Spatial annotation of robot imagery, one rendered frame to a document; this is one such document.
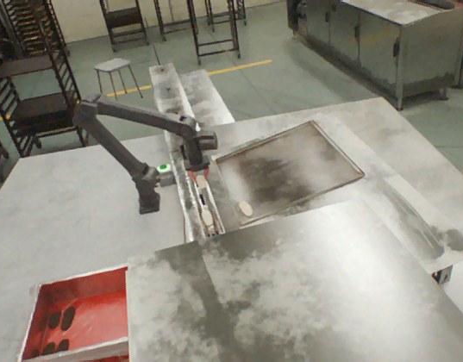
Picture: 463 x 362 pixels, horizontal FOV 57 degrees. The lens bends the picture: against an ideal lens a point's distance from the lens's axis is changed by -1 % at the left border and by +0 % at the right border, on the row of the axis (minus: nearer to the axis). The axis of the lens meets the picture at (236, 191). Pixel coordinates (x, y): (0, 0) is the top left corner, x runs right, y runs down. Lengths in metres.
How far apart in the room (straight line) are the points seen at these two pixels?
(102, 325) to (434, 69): 3.68
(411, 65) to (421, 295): 3.56
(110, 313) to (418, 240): 0.99
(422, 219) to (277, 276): 0.75
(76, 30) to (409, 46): 6.18
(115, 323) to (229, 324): 0.77
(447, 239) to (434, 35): 3.05
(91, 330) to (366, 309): 0.96
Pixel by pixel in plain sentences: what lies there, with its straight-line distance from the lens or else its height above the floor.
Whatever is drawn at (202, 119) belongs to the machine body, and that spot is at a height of 0.82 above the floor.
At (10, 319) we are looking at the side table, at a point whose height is 0.82.
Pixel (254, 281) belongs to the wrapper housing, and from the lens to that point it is 0.80.
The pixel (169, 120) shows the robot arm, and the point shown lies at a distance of 1.63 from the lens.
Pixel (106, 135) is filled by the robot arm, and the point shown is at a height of 1.18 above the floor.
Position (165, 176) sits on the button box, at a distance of 1.98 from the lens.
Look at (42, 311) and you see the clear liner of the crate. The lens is 1.55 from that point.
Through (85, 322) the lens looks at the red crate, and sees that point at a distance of 1.52.
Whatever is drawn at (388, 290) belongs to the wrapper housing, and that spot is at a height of 1.30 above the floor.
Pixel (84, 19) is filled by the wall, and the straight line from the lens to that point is 8.68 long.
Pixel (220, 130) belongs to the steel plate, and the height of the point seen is 0.82.
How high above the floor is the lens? 1.88
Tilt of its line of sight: 35 degrees down
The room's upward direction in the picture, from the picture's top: 9 degrees counter-clockwise
